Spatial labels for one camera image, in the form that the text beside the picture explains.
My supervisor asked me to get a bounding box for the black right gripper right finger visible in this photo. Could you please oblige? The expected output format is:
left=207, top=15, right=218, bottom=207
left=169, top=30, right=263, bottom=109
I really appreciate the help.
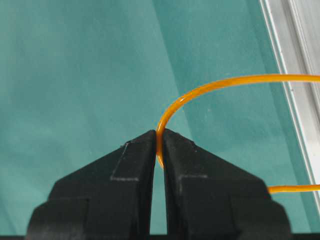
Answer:
left=163, top=129, right=292, bottom=240

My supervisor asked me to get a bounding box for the orange rubber band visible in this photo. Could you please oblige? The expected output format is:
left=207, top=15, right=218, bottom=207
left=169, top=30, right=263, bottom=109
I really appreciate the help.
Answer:
left=155, top=73, right=320, bottom=195

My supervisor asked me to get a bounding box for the aluminium extrusion rail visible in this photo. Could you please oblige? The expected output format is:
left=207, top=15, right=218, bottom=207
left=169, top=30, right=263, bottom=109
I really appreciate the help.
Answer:
left=260, top=0, right=320, bottom=203

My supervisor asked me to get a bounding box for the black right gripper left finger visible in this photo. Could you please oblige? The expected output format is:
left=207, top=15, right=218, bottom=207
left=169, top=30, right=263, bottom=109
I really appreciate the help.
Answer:
left=26, top=130, right=156, bottom=240

